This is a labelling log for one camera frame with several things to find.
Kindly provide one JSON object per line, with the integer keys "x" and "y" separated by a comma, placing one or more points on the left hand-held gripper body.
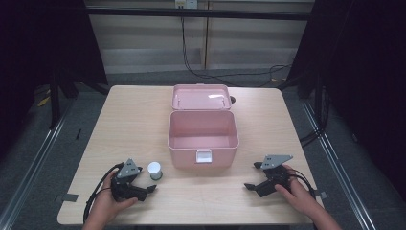
{"x": 127, "y": 188}

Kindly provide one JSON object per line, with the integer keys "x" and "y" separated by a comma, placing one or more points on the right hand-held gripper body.
{"x": 274, "y": 179}

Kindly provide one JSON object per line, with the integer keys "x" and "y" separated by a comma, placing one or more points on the small white bottle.
{"x": 154, "y": 170}

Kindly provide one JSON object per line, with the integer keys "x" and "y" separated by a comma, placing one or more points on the person's left hand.
{"x": 107, "y": 202}

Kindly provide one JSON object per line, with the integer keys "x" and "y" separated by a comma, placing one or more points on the person's right hand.
{"x": 298, "y": 196}

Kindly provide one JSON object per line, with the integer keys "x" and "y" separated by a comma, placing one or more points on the grey tape strip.
{"x": 68, "y": 197}
{"x": 321, "y": 194}

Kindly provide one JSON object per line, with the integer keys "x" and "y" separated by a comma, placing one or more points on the pink storage box with lid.
{"x": 203, "y": 134}

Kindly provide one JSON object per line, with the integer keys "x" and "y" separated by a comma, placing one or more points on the small dark round knob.
{"x": 232, "y": 99}

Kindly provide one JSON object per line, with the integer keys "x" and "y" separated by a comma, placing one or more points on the black metal stand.
{"x": 55, "y": 102}

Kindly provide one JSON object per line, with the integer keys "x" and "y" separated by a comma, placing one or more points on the black curtain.
{"x": 360, "y": 64}
{"x": 41, "y": 48}

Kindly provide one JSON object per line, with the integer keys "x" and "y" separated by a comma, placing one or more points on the black horizontal bar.
{"x": 198, "y": 13}

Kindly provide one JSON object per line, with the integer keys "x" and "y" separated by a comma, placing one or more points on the metal floor rail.
{"x": 30, "y": 166}
{"x": 338, "y": 169}

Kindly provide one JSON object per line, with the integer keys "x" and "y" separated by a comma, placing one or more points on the white wall socket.
{"x": 186, "y": 4}

